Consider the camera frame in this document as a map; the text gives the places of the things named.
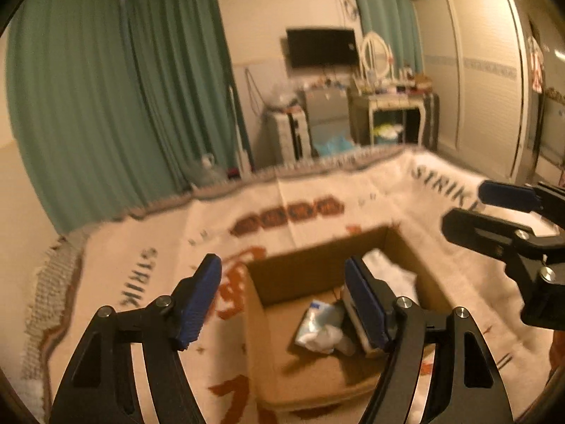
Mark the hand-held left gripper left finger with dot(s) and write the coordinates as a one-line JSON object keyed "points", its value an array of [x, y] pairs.
{"points": [[199, 302]]}

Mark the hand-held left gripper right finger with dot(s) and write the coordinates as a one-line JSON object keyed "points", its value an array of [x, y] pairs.
{"points": [[367, 307]]}

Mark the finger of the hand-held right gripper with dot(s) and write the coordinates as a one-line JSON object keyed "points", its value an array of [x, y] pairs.
{"points": [[481, 229], [507, 196]]}

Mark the white towel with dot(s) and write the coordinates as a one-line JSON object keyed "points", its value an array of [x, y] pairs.
{"points": [[393, 274]]}

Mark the white cloth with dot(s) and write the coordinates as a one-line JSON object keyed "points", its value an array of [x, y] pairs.
{"points": [[329, 339]]}

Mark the blue white tissue pack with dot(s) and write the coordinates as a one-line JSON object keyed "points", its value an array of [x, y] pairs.
{"points": [[315, 320]]}

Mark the brown cardboard box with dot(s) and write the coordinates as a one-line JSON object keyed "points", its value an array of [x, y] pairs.
{"points": [[300, 375]]}

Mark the printed cream blanket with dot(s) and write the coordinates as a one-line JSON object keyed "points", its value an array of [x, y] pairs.
{"points": [[145, 229]]}

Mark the white sliding wardrobe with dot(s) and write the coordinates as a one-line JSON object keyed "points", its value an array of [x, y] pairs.
{"points": [[476, 79]]}

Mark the clear water jug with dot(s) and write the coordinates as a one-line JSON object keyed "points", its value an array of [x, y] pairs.
{"points": [[207, 172]]}

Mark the hanging white red garment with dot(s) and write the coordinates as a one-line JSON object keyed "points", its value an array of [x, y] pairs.
{"points": [[536, 64]]}

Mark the white vanity table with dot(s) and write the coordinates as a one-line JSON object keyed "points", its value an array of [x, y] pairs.
{"points": [[388, 104]]}

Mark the blue plastic bag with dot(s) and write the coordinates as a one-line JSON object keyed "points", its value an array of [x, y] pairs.
{"points": [[337, 145]]}

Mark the white upright pole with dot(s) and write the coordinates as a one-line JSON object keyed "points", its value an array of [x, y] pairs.
{"points": [[238, 141]]}

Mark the grey suitcase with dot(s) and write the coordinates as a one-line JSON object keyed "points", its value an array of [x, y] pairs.
{"points": [[284, 134]]}

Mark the oval vanity mirror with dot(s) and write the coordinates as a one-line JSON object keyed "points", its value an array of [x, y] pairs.
{"points": [[375, 55]]}

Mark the grey drawer cabinet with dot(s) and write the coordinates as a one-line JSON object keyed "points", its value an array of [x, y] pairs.
{"points": [[326, 106]]}

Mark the narrow green curtain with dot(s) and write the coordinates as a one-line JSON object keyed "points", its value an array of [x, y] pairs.
{"points": [[384, 13]]}

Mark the clear plastic bag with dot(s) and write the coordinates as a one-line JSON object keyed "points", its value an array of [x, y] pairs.
{"points": [[282, 95]]}

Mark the green corner curtain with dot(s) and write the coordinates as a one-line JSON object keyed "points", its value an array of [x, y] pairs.
{"points": [[181, 75]]}

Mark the wide green curtain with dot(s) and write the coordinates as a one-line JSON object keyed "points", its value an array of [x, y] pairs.
{"points": [[75, 97]]}

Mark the black wall television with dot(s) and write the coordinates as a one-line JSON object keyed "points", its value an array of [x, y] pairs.
{"points": [[321, 48]]}

